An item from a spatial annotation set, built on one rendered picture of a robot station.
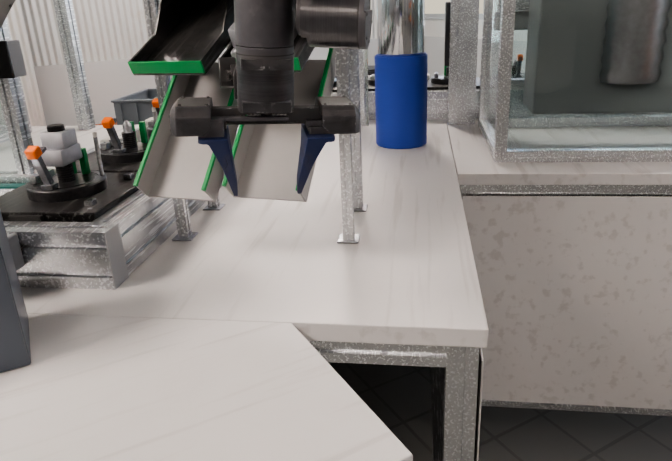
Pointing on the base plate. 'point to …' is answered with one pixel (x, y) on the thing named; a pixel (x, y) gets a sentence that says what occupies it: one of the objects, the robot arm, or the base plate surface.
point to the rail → (69, 253)
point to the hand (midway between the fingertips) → (267, 163)
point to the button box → (15, 250)
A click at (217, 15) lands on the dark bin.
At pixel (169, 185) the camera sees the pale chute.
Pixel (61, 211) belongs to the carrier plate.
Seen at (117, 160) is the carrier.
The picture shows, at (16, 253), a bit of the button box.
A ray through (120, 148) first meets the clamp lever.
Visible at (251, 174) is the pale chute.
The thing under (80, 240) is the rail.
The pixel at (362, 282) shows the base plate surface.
